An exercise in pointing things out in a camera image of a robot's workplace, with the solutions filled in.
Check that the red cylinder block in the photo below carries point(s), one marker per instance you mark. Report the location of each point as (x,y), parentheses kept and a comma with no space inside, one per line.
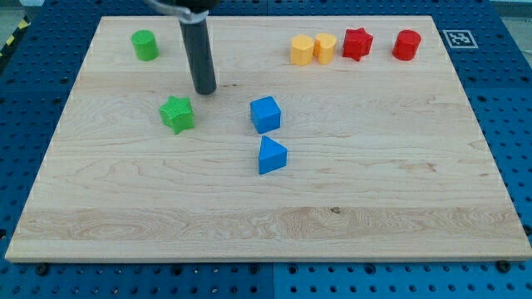
(406,45)

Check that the light wooden board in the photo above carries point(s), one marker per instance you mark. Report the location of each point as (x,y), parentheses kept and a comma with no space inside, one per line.
(386,161)

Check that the blue triangle block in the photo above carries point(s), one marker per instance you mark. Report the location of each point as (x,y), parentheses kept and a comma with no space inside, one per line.
(272,155)

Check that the blue cube block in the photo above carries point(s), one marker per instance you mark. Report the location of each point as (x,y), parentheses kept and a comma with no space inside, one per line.
(265,114)

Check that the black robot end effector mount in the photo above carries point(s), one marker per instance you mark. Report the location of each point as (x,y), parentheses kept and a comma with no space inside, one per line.
(195,6)

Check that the green star block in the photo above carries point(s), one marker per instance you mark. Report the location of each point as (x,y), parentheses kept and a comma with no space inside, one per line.
(177,113)

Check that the red star block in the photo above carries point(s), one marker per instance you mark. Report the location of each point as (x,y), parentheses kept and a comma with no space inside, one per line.
(357,43)

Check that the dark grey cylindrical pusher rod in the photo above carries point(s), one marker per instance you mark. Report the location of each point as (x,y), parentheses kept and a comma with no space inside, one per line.
(197,46)

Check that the green cylinder block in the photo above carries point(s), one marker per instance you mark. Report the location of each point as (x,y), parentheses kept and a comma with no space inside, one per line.
(144,44)

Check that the yellow hexagon block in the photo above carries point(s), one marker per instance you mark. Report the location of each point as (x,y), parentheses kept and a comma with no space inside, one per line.
(301,52)

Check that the white fiducial marker tag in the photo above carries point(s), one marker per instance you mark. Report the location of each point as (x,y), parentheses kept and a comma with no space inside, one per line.
(460,39)

